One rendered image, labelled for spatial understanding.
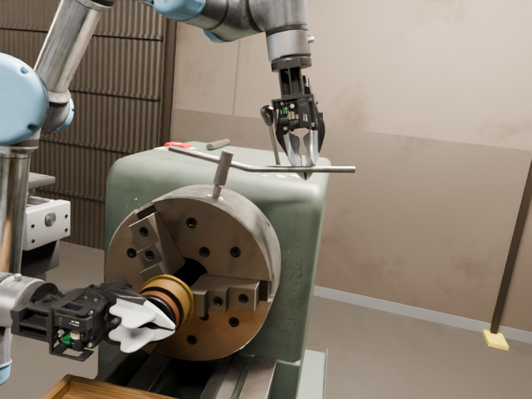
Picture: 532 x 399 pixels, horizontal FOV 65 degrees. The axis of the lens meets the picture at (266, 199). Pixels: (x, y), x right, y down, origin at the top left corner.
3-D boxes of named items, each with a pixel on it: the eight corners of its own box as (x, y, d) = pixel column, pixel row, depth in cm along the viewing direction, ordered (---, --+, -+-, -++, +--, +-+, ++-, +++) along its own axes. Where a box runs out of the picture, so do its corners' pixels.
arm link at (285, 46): (269, 42, 77) (314, 34, 75) (273, 68, 78) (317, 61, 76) (262, 35, 70) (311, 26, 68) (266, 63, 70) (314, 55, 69)
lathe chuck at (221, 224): (114, 305, 90) (147, 165, 82) (253, 359, 86) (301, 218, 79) (90, 326, 81) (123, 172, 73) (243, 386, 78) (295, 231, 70)
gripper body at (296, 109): (274, 134, 71) (264, 61, 69) (281, 132, 80) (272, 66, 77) (319, 129, 70) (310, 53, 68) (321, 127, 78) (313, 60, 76)
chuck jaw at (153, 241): (172, 267, 79) (141, 210, 78) (194, 256, 77) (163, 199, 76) (146, 290, 68) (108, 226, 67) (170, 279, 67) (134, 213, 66)
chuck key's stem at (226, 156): (205, 211, 75) (222, 150, 73) (205, 207, 78) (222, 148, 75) (217, 214, 76) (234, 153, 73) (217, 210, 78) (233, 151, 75)
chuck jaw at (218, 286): (207, 264, 77) (271, 271, 75) (207, 290, 78) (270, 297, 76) (185, 289, 67) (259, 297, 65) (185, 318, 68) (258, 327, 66)
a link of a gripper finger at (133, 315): (159, 347, 55) (96, 332, 57) (177, 324, 61) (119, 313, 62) (161, 325, 54) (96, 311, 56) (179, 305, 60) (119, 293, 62)
